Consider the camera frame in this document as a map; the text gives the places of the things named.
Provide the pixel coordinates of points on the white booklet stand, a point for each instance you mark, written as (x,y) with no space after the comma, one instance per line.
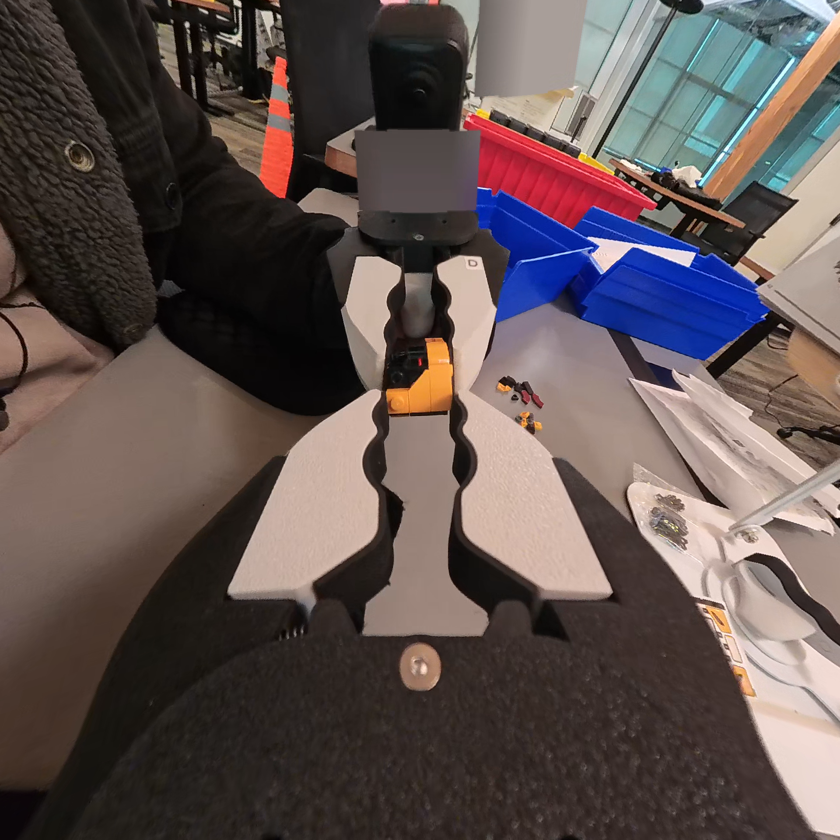
(709,518)

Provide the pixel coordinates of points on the black mesh chair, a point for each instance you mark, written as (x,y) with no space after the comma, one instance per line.
(764,210)

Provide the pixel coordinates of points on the dark fleece jacket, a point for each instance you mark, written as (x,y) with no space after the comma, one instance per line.
(65,229)

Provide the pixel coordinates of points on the orange traffic cone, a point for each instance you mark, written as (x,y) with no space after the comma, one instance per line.
(275,144)

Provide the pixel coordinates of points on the white paper sheet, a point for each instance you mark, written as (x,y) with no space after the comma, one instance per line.
(623,253)

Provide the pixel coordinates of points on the pile of dark lego pieces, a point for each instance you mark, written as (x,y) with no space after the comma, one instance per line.
(668,522)

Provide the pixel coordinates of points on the row of black parts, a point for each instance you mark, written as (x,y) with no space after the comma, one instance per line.
(535,131)

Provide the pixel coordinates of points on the dark red lego piece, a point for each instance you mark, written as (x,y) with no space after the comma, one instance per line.
(535,397)

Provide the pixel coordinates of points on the person's left forearm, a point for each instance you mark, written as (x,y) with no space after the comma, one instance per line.
(262,295)

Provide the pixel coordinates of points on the white instruction sheets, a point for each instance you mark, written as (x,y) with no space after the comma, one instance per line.
(722,426)

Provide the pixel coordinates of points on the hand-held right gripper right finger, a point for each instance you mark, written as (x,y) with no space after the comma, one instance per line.
(525,518)

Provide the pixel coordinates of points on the wooden background table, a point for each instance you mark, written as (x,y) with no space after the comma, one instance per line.
(695,200)

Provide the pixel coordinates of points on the orange black lego piece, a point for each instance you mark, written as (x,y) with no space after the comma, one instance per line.
(528,422)
(505,385)

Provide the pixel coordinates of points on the orange black lego car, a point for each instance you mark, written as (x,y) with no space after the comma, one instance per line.
(430,387)

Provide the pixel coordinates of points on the yellow black printed sheet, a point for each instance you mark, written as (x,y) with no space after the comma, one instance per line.
(725,649)

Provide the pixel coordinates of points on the red plastic bin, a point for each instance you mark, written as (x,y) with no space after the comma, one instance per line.
(544,177)

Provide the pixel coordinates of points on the blue plastic bin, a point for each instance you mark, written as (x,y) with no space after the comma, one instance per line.
(656,308)
(538,282)

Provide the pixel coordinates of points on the black floor lamp pole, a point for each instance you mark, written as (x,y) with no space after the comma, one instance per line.
(646,65)

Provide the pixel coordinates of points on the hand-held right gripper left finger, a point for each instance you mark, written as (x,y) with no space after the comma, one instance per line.
(315,512)

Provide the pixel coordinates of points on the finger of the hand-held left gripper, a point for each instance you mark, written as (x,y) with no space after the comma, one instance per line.
(364,315)
(472,315)

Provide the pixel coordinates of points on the black office chair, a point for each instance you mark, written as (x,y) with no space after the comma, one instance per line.
(321,79)

